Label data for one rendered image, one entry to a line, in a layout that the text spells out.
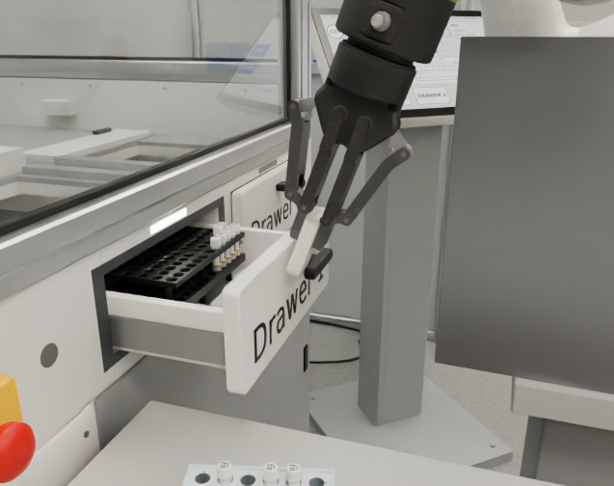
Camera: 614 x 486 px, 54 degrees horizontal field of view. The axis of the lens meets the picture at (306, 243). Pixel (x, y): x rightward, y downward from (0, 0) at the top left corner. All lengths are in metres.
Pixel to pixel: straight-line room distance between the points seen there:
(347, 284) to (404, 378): 0.70
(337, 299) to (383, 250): 0.88
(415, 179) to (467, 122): 0.93
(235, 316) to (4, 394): 0.19
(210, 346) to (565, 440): 0.46
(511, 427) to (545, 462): 1.16
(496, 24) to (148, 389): 0.67
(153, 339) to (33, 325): 0.12
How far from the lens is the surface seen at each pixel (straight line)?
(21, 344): 0.56
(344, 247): 2.37
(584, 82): 0.67
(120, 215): 0.65
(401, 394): 1.85
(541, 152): 0.67
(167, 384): 0.78
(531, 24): 0.92
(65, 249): 0.57
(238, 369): 0.57
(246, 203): 0.88
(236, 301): 0.54
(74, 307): 0.60
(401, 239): 1.62
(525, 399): 0.76
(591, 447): 0.85
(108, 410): 0.68
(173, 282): 0.64
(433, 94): 1.49
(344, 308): 2.47
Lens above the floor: 1.15
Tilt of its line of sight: 19 degrees down
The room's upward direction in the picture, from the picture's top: straight up
